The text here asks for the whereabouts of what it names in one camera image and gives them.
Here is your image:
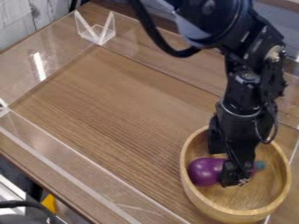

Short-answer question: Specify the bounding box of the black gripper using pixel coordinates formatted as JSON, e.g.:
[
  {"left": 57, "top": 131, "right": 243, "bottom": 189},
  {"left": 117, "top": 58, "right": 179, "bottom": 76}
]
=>
[{"left": 206, "top": 99, "right": 281, "bottom": 188}]

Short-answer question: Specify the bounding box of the purple toy eggplant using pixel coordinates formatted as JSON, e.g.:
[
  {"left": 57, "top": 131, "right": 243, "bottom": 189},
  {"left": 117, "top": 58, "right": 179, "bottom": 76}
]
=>
[{"left": 187, "top": 157, "right": 267, "bottom": 186}]

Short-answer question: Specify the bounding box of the clear acrylic corner bracket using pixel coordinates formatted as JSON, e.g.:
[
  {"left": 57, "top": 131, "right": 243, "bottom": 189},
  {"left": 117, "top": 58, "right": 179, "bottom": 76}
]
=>
[{"left": 74, "top": 11, "right": 117, "bottom": 46}]

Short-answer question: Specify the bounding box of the brown wooden bowl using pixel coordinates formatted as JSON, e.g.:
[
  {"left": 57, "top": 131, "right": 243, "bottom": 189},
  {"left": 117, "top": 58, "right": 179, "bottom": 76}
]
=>
[{"left": 181, "top": 126, "right": 293, "bottom": 224}]

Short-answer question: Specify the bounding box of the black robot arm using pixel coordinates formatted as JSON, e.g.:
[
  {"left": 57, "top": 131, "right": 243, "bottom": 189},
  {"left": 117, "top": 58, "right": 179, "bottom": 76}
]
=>
[{"left": 129, "top": 0, "right": 288, "bottom": 187}]

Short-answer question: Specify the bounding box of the black cable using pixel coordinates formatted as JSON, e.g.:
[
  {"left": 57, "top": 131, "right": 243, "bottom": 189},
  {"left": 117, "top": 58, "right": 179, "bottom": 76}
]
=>
[{"left": 0, "top": 199, "right": 57, "bottom": 224}]

